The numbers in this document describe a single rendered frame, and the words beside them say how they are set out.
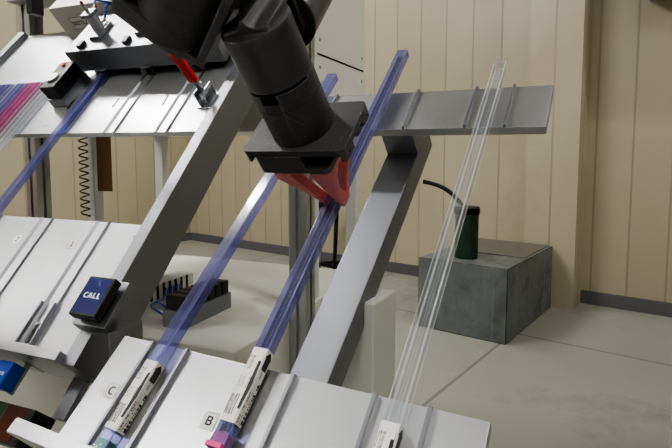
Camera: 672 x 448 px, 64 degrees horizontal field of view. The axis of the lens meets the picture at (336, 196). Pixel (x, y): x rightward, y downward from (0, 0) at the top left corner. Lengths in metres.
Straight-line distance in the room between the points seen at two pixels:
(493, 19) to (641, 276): 1.86
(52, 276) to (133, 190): 4.66
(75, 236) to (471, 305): 2.28
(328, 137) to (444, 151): 3.50
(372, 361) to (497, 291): 2.26
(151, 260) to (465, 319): 2.30
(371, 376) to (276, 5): 0.36
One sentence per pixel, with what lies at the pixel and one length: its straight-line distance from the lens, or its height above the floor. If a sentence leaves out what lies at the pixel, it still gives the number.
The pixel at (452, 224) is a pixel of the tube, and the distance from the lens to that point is 0.47.
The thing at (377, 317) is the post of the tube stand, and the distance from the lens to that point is 0.55.
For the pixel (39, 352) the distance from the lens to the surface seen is 0.72.
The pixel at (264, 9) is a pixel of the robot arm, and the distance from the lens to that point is 0.43.
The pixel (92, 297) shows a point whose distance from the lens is 0.68.
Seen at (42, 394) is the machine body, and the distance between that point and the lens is 1.30.
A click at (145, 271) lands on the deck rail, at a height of 0.80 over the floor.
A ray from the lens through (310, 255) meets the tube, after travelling 0.49.
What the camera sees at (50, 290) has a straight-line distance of 0.80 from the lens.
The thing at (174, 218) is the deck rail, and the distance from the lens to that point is 0.78.
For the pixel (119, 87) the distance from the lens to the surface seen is 1.09.
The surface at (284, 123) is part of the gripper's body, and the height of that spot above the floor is 0.98.
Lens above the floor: 0.96
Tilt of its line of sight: 5 degrees down
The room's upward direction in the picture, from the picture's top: straight up
